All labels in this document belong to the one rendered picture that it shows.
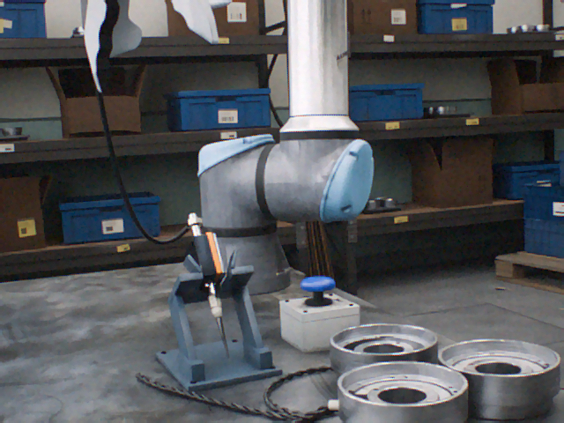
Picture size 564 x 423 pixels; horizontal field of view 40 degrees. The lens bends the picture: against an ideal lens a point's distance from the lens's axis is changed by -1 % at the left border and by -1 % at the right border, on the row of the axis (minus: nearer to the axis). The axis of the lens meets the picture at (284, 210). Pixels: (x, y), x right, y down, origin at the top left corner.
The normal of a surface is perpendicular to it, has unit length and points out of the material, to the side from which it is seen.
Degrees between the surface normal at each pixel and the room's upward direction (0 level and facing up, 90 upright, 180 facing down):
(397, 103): 90
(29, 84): 90
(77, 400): 0
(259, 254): 73
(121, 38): 111
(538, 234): 90
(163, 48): 90
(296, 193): 101
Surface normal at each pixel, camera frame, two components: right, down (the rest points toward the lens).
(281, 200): -0.37, 0.48
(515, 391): 0.00, 0.12
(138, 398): -0.05, -0.99
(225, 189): -0.42, 0.13
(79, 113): 0.28, -0.04
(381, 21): 0.44, 0.12
